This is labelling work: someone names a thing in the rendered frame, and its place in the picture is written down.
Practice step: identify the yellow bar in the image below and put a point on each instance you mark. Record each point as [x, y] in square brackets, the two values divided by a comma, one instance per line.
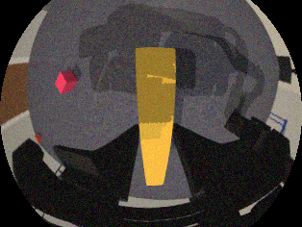
[155, 73]

